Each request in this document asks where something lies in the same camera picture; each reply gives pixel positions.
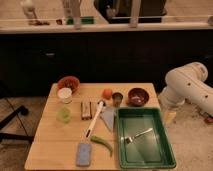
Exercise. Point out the metal fork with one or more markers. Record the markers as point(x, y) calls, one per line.
point(130, 139)

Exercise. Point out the small metal cup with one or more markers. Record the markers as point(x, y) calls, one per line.
point(117, 99)

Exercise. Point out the brown wooden block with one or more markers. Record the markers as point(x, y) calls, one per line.
point(86, 110)

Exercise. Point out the dark red bowl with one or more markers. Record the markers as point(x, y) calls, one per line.
point(137, 97)

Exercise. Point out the white paper cup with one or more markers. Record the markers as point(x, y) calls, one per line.
point(65, 95)

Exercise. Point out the blue sponge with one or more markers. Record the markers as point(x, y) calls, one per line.
point(83, 157)

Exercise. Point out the black chair base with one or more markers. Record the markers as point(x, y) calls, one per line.
point(9, 127)

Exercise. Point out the grey cloth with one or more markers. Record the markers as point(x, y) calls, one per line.
point(108, 116)

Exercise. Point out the orange fruit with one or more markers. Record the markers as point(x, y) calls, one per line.
point(107, 93)

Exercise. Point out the green plastic cup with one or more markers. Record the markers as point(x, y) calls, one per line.
point(63, 115)

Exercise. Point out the yellow sponge piece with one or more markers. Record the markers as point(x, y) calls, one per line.
point(169, 116)

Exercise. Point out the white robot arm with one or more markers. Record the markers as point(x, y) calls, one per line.
point(187, 82)

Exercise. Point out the white handled brush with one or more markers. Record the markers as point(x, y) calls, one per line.
point(90, 129)

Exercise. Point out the green plastic tray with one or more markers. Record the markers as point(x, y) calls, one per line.
point(149, 151)

